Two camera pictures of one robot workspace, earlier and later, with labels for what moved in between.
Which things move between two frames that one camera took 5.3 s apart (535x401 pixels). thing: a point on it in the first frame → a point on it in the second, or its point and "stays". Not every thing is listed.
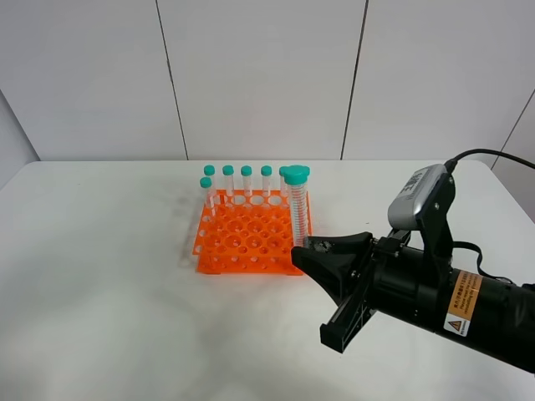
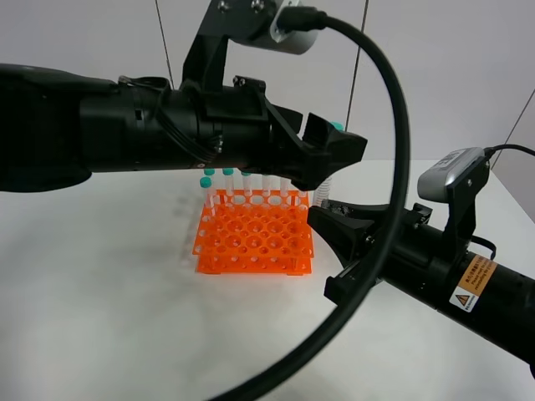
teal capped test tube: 296,177 → 322,194
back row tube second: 228,172 stays
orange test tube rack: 247,232 stays
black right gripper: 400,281 → 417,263
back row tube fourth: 266,172 stays
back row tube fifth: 282,183 stays
